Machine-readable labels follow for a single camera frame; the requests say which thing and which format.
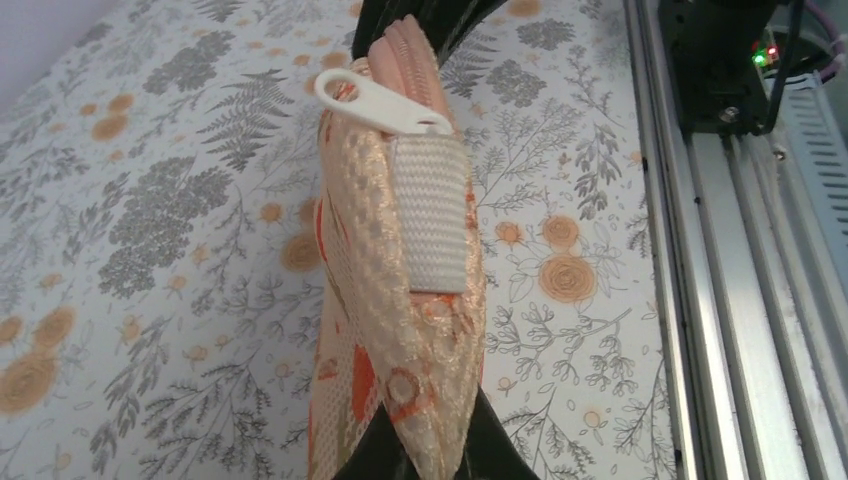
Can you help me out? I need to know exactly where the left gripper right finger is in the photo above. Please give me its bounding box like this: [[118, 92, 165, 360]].
[[333, 388, 538, 479]]

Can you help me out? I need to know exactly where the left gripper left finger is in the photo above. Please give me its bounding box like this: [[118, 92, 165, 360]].
[[351, 0, 506, 65]]

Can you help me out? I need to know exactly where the pink mesh laundry bag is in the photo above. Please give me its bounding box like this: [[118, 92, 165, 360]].
[[308, 16, 486, 479]]

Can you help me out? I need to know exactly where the floral table mat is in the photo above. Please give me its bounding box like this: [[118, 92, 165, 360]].
[[1, 1, 677, 479]]

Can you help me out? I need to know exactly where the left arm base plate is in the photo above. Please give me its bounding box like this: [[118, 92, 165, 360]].
[[658, 1, 806, 136]]

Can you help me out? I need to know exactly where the aluminium rail frame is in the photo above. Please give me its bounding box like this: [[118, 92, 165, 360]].
[[624, 1, 847, 479]]

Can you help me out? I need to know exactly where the grey slotted cable duct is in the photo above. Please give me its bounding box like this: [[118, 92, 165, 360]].
[[776, 74, 847, 284]]

